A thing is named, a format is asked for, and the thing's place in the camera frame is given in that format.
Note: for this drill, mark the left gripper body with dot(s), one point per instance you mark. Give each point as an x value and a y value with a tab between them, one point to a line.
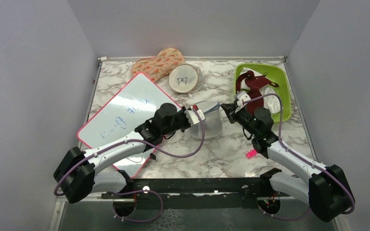
181	121

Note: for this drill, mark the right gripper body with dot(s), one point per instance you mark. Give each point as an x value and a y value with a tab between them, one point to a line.
244	118

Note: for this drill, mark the grey mesh laundry bag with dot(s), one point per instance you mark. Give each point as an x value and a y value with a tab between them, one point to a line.
212	123

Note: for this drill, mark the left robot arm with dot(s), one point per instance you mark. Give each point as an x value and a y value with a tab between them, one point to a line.
75	175

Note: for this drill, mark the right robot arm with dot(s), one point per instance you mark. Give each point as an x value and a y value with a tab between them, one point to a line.
324	189

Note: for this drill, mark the maroon bra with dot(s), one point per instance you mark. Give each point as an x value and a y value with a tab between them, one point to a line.
256	89

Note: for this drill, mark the pink plastic clip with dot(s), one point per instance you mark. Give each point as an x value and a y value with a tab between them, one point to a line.
251	154

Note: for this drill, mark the pink framed whiteboard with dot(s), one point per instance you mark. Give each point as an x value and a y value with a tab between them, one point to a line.
135	103

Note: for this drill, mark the green plastic basin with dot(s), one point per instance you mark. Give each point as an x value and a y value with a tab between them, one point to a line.
275	74

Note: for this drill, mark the orange patterned pouch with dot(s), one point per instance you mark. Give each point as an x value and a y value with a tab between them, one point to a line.
158	66

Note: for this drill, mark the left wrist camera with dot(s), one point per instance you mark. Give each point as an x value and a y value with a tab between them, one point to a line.
194	116

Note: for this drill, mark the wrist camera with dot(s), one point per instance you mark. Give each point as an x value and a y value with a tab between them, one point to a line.
194	116
242	98

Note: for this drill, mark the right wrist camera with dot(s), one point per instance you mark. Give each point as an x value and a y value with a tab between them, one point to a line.
242	98

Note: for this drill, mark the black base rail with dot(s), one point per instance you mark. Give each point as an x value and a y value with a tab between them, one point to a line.
192	193

